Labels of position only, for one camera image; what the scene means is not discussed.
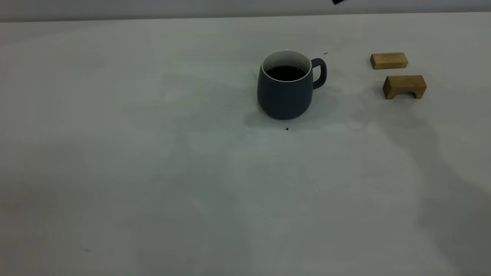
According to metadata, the dark grey ceramic mug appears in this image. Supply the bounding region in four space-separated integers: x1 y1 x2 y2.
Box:
257 50 327 121

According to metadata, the arched wooden block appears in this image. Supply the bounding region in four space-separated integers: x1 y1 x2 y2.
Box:
382 75 427 100

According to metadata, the flat rectangular wooden block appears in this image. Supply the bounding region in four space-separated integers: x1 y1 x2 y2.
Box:
370 53 408 70

